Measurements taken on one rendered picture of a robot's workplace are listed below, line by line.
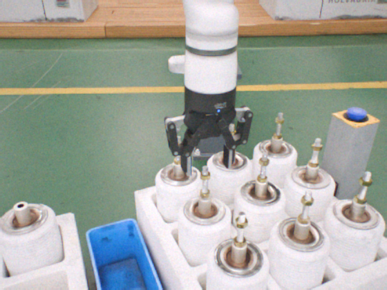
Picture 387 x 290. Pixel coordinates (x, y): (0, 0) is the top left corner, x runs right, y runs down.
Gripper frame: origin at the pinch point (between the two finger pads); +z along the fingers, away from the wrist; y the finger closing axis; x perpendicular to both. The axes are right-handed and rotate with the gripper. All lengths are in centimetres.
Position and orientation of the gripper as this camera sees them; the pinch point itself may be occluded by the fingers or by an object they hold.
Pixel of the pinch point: (207, 163)
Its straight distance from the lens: 62.4
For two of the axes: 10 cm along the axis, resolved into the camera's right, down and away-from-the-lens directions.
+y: 9.5, -1.6, 2.6
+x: -3.0, -5.1, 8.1
